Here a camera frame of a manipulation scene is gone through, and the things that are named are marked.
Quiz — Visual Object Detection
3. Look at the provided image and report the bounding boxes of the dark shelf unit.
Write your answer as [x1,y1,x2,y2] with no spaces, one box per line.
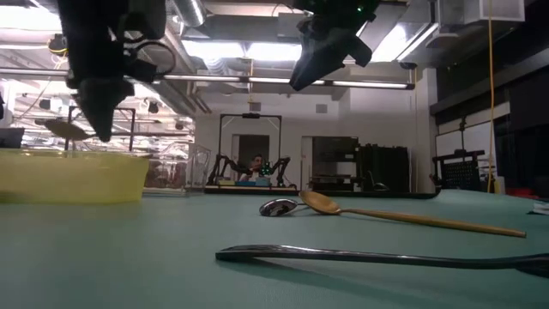
[309,136,360,192]

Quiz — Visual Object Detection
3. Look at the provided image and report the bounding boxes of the white wall board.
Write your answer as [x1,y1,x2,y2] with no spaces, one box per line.
[435,121,494,158]

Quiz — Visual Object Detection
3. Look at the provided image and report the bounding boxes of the green table mat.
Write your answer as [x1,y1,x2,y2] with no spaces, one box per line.
[0,188,549,309]

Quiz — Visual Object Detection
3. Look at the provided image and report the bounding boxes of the long fluorescent light strip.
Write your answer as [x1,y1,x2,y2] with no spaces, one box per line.
[0,68,416,91]

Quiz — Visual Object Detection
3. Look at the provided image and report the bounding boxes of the black spoon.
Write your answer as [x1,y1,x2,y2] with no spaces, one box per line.
[214,245,549,279]

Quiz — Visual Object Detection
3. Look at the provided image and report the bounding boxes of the yellow plastic bin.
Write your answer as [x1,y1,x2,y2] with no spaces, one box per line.
[0,148,150,204]

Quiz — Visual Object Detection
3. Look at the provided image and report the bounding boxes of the yellow power cord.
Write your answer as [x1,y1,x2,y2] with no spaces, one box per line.
[486,0,496,195]

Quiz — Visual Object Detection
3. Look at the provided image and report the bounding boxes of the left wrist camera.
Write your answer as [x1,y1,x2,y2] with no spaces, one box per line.
[126,58,159,85]

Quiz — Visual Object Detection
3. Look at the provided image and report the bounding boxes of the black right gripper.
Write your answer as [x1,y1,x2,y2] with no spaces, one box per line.
[289,10,378,93]

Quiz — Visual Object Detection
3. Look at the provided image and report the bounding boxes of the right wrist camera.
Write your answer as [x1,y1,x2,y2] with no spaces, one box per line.
[341,36,374,69]

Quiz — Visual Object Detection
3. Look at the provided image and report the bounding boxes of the white air conditioning unit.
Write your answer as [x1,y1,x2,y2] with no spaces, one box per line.
[422,0,527,49]

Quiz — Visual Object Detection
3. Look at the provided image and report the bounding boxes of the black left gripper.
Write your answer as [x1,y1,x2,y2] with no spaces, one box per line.
[63,40,136,143]

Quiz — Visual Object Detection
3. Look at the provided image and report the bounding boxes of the black metal gantry frame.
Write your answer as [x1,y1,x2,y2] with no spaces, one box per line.
[65,106,136,152]
[217,112,283,186]

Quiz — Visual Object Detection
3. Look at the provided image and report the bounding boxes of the black perforated cart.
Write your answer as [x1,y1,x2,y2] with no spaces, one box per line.
[431,148,488,193]

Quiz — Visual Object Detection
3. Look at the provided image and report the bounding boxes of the dark monitor screen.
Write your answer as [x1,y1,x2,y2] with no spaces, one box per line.
[0,127,26,151]

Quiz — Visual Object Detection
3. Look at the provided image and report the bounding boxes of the gold spoon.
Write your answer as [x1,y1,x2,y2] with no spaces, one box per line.
[44,118,99,142]
[299,191,528,239]

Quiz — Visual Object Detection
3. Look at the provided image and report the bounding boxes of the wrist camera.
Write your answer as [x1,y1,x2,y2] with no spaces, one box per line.
[126,58,159,85]
[341,36,374,69]

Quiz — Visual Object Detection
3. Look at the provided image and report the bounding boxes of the person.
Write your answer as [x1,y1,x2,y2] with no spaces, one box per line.
[239,153,266,183]

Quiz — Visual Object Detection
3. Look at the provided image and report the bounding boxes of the neighbour station table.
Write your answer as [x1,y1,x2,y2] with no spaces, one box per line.
[203,179,301,195]

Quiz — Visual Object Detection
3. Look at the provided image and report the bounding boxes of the clear plastic bin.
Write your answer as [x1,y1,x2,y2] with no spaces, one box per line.
[63,139,212,198]

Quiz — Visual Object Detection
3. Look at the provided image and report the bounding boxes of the black yellow cable reel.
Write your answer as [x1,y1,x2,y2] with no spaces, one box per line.
[45,33,66,59]

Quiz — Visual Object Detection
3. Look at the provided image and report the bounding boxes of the black cabinet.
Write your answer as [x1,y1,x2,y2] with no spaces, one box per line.
[359,144,412,193]

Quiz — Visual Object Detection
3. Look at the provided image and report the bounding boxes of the round silver air duct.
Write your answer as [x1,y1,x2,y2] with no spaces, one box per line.
[171,0,208,29]

